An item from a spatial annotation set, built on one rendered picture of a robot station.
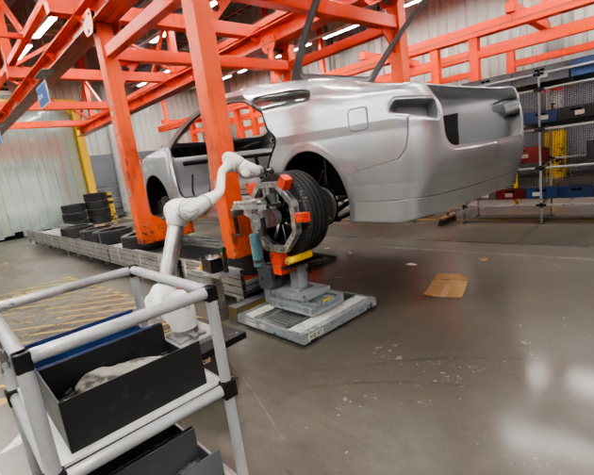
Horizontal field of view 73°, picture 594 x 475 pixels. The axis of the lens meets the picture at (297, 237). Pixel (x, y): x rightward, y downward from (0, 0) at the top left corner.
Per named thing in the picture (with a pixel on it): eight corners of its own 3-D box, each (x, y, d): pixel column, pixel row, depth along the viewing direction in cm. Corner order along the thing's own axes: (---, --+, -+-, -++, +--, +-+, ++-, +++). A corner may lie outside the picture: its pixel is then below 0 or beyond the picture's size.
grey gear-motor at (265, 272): (308, 291, 363) (304, 254, 357) (273, 307, 336) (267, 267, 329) (295, 288, 377) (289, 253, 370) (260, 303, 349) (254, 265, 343)
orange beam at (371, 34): (393, 32, 493) (392, 22, 491) (388, 31, 486) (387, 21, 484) (295, 69, 623) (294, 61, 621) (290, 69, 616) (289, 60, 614)
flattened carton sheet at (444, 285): (469, 277, 367) (469, 273, 366) (461, 299, 321) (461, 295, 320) (435, 276, 382) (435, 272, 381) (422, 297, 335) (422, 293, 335)
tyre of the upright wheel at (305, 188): (307, 154, 308) (264, 190, 357) (285, 157, 293) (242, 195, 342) (342, 233, 300) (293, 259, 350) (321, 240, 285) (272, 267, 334)
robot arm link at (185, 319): (181, 335, 227) (173, 298, 222) (162, 329, 238) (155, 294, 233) (204, 322, 240) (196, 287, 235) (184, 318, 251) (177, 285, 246)
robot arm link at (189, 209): (206, 192, 246) (192, 193, 254) (185, 206, 234) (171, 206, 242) (215, 211, 252) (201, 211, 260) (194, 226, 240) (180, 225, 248)
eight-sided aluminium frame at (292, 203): (305, 253, 297) (295, 179, 287) (299, 254, 293) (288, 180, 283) (260, 247, 337) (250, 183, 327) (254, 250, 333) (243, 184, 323)
